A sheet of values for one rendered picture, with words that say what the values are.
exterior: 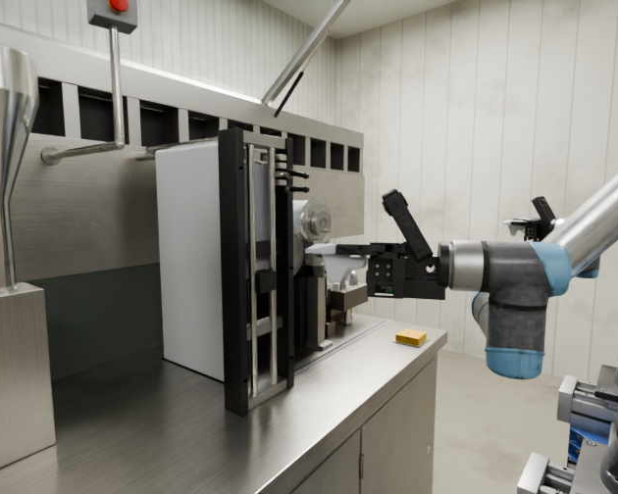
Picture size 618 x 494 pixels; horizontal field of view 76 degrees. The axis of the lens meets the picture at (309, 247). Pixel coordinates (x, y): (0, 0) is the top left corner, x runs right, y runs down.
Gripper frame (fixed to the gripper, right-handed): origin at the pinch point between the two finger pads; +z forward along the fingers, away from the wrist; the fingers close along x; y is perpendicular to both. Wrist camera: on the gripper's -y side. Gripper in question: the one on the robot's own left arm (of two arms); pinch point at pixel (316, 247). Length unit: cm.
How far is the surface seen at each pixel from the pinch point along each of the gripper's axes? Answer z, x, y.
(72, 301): 62, 15, 14
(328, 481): -0.4, 14.8, 45.5
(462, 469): -43, 147, 105
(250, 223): 15.0, 8.4, -4.2
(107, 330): 59, 23, 22
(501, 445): -66, 173, 101
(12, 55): 42, -18, -26
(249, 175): 15.1, 7.2, -13.2
